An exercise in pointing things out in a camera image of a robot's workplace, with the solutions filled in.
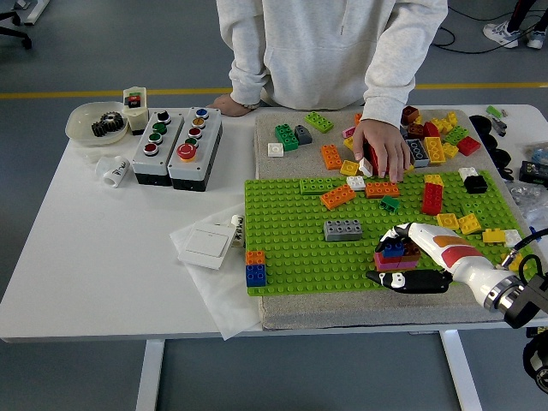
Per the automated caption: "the person's right hand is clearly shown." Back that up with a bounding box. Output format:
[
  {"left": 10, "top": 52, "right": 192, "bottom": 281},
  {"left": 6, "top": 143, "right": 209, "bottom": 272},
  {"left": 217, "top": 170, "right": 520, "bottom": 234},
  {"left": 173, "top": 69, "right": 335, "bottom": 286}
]
[{"left": 205, "top": 93, "right": 260, "bottom": 117}]

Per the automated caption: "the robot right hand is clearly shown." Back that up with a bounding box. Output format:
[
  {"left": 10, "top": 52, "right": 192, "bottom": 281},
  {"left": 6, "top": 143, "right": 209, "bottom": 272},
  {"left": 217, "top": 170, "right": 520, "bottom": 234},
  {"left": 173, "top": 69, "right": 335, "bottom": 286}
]
[{"left": 366, "top": 221, "right": 511, "bottom": 308}]

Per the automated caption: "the lime green brick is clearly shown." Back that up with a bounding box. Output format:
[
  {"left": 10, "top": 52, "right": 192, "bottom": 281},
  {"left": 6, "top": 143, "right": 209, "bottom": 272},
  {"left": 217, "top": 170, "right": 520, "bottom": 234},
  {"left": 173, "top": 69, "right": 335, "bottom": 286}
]
[{"left": 461, "top": 200, "right": 487, "bottom": 218}]

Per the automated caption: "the pink long brick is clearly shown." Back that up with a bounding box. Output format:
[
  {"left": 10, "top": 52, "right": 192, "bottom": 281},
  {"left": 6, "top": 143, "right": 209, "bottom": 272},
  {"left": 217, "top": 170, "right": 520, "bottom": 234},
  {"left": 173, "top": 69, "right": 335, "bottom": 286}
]
[{"left": 374, "top": 252, "right": 419, "bottom": 272}]

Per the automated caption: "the red eight-stud brick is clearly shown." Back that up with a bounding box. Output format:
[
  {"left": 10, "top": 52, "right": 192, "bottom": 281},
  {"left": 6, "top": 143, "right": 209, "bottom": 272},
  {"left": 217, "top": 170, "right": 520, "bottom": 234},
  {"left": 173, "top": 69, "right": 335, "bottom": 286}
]
[{"left": 421, "top": 182, "right": 444, "bottom": 216}]

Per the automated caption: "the green eight-stud brick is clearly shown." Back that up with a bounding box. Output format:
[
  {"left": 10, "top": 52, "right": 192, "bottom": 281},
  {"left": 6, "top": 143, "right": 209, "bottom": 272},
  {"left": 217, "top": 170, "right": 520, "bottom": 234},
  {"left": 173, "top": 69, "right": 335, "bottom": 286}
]
[{"left": 274, "top": 123, "right": 301, "bottom": 152}]

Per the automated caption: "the black square brick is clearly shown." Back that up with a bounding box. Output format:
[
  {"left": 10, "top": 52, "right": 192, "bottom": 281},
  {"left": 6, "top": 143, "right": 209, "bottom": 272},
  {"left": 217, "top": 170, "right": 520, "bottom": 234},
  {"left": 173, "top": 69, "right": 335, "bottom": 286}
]
[{"left": 463, "top": 174, "right": 489, "bottom": 194}]

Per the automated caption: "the grey sloped brick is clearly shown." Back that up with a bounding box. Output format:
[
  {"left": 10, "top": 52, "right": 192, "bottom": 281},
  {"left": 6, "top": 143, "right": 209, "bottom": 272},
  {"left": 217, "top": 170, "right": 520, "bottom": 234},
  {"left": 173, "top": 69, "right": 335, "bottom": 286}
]
[{"left": 293, "top": 123, "right": 313, "bottom": 146}]

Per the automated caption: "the small dark green brick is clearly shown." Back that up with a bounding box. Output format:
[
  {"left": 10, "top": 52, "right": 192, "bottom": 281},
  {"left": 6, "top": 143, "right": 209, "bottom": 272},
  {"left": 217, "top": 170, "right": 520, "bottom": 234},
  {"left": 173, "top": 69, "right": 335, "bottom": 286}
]
[{"left": 378, "top": 194, "right": 402, "bottom": 213}]

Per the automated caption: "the lime eight-stud brick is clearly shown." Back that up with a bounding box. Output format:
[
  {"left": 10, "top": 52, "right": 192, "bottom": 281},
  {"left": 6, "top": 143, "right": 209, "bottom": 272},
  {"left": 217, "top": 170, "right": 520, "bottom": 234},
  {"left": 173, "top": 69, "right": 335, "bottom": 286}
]
[{"left": 304, "top": 110, "right": 335, "bottom": 134}]

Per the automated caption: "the orange eight-stud brick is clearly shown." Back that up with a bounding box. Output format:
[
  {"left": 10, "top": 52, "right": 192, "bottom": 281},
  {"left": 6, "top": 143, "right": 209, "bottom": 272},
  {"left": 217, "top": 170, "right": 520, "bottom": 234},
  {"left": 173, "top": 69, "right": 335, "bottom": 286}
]
[
  {"left": 319, "top": 184, "right": 358, "bottom": 211},
  {"left": 319, "top": 143, "right": 344, "bottom": 170},
  {"left": 364, "top": 181, "right": 402, "bottom": 199}
]

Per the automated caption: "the yellow eight-stud brick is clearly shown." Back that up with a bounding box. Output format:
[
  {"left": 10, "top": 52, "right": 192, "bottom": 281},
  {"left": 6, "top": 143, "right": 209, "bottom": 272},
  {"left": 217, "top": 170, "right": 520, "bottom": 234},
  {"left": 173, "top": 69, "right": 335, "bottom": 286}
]
[{"left": 423, "top": 136, "right": 448, "bottom": 165}]

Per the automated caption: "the grey eight-stud brick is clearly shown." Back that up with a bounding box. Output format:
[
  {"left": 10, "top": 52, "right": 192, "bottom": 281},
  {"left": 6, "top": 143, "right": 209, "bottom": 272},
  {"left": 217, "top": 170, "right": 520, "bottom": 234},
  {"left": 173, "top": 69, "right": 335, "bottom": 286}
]
[{"left": 323, "top": 218, "right": 364, "bottom": 242}]

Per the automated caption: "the green long brick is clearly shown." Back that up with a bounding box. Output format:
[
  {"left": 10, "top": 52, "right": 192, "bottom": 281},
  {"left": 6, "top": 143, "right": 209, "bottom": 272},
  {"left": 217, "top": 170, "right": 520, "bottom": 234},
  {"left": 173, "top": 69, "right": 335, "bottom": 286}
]
[{"left": 298, "top": 176, "right": 350, "bottom": 197}]

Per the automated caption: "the lime six-stud brick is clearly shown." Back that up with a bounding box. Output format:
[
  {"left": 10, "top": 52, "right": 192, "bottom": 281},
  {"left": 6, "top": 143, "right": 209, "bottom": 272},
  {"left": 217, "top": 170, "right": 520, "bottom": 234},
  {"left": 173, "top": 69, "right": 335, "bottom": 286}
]
[{"left": 444, "top": 124, "right": 470, "bottom": 146}]

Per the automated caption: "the green studded baseplate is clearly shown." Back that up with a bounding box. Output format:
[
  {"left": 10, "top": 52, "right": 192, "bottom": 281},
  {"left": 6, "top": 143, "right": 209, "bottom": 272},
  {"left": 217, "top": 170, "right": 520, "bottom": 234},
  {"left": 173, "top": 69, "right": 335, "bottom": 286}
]
[{"left": 242, "top": 170, "right": 539, "bottom": 297}]

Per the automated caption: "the grey emergency-stop control box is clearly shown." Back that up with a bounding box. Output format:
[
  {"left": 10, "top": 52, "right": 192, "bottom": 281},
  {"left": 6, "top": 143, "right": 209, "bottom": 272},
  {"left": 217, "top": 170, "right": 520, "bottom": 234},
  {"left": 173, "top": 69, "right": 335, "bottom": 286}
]
[{"left": 166, "top": 106, "right": 224, "bottom": 192}]

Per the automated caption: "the grey four-button control box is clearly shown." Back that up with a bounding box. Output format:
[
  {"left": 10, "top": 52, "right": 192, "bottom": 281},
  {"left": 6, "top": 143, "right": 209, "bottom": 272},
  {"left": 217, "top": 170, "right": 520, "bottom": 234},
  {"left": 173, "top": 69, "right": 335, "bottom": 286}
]
[{"left": 131, "top": 106, "right": 186, "bottom": 188}]

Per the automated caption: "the grey-brown mat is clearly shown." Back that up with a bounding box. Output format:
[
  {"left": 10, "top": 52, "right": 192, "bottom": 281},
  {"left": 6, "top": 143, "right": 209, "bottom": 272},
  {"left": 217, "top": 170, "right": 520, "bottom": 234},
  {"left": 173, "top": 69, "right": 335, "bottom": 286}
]
[{"left": 253, "top": 108, "right": 548, "bottom": 331}]

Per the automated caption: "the clear plastic bag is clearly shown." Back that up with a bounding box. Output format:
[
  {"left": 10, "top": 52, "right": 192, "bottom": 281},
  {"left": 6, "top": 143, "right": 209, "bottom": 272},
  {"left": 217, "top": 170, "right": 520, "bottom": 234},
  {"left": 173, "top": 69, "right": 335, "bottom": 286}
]
[{"left": 509, "top": 179, "right": 548, "bottom": 235}]

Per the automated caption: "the person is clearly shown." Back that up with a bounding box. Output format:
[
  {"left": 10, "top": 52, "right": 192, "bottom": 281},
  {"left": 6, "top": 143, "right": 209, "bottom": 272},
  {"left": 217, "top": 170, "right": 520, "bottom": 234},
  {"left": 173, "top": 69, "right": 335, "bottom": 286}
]
[
  {"left": 483, "top": 0, "right": 548, "bottom": 50},
  {"left": 216, "top": 0, "right": 449, "bottom": 110}
]

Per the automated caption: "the black box green print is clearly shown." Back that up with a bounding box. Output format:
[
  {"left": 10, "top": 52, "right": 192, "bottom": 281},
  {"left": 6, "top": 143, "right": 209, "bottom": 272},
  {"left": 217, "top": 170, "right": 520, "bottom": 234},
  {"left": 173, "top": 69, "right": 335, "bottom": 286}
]
[{"left": 519, "top": 160, "right": 548, "bottom": 186}]

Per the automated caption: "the white table leg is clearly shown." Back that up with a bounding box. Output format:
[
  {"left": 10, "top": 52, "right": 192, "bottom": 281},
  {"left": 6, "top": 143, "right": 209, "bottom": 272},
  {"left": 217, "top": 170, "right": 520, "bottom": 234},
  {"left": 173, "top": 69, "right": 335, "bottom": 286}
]
[
  {"left": 439, "top": 330, "right": 484, "bottom": 411},
  {"left": 135, "top": 340, "right": 166, "bottom": 411}
]

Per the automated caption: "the white tube with writing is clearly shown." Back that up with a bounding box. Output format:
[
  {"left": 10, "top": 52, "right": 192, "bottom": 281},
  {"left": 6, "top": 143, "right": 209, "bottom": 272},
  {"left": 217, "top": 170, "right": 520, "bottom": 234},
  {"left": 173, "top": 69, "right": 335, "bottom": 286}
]
[{"left": 229, "top": 213, "right": 247, "bottom": 249}]

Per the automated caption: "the white pipe tee fitting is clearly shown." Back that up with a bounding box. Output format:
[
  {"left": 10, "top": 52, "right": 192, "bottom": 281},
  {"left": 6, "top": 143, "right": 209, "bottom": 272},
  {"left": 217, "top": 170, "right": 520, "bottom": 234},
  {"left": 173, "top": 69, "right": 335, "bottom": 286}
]
[{"left": 94, "top": 154, "right": 131, "bottom": 189}]

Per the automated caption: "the blue item in bag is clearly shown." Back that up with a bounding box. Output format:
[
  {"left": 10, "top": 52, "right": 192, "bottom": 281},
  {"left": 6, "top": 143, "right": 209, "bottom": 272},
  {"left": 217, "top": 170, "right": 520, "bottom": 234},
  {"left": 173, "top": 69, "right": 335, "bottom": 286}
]
[{"left": 525, "top": 143, "right": 548, "bottom": 163}]

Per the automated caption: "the white plastic bowl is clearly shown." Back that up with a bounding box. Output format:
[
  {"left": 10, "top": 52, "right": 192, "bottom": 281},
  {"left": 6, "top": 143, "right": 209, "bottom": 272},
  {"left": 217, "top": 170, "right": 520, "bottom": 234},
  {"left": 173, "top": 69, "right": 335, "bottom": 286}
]
[{"left": 64, "top": 100, "right": 129, "bottom": 147}]

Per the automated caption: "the white paper sheet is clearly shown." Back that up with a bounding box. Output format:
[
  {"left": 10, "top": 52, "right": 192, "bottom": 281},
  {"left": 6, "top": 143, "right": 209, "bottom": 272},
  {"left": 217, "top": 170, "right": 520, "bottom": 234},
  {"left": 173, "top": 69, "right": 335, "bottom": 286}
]
[{"left": 170, "top": 208, "right": 263, "bottom": 342}]

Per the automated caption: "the black office chair base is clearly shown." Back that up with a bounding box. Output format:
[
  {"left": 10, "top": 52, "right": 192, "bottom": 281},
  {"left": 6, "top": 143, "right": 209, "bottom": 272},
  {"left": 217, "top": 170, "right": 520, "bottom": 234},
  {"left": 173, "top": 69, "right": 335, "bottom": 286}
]
[{"left": 0, "top": 10, "right": 33, "bottom": 51}]

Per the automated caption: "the white furniture foot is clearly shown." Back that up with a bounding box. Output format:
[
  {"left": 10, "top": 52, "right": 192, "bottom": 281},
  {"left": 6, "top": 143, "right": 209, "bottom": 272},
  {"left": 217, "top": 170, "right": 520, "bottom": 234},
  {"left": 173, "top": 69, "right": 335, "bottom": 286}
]
[{"left": 12, "top": 0, "right": 51, "bottom": 25}]

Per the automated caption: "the cream red-green switch box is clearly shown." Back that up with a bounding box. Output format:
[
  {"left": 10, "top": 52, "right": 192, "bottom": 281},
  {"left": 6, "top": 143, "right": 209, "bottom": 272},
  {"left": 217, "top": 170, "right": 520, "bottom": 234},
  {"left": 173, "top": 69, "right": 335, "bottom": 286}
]
[{"left": 122, "top": 86, "right": 150, "bottom": 136}]

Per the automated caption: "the grey ring-stud brick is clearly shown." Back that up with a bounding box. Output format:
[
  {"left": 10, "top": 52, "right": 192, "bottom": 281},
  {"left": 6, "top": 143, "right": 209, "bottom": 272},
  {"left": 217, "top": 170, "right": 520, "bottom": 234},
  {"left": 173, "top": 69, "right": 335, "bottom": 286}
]
[{"left": 406, "top": 139, "right": 431, "bottom": 168}]

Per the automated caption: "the white wall switch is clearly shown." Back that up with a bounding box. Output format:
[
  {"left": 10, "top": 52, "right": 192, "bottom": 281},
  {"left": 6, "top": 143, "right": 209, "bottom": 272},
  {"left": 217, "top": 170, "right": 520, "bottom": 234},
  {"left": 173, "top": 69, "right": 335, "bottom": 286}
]
[{"left": 177, "top": 227, "right": 235, "bottom": 271}]

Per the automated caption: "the black floor cable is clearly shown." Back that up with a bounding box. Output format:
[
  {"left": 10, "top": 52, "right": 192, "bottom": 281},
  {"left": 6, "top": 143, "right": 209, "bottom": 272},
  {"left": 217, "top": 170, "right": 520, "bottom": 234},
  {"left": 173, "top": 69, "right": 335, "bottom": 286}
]
[{"left": 432, "top": 10, "right": 548, "bottom": 55}]

